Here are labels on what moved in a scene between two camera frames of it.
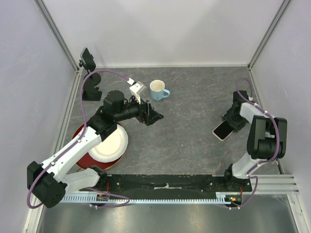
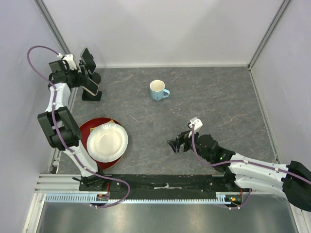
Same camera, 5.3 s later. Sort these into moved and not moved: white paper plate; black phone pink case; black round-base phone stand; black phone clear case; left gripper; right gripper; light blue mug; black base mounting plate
Moved: left gripper; black phone pink case; black round-base phone stand; right gripper
Not moved: black base mounting plate; white paper plate; black phone clear case; light blue mug
